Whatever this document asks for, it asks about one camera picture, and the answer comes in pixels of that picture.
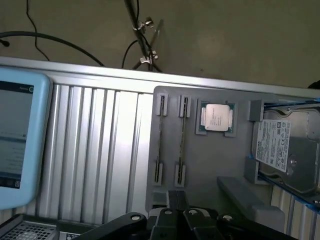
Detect green RAM stick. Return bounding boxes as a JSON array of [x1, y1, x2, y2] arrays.
[[176, 97, 189, 187]]

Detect gray parts rack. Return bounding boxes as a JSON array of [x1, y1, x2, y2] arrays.
[[144, 85, 286, 237]]

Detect blue disk caddy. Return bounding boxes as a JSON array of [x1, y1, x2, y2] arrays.
[[246, 99, 320, 213]]

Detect silver CPU chip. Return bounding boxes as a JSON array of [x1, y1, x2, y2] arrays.
[[199, 101, 237, 133]]

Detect silver hard disk drive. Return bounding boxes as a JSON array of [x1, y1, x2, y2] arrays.
[[252, 106, 320, 198]]

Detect black PC case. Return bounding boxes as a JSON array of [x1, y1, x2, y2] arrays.
[[0, 213, 106, 240]]

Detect light blue teach pendant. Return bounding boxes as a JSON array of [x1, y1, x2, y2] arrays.
[[0, 65, 54, 210]]

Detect metal tripod stand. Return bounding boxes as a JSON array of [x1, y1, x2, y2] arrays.
[[123, 0, 166, 73]]

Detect thick black cable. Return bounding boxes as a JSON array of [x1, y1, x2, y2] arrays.
[[0, 31, 106, 68]]

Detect thin black cable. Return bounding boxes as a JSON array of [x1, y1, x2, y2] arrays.
[[25, 0, 51, 62]]

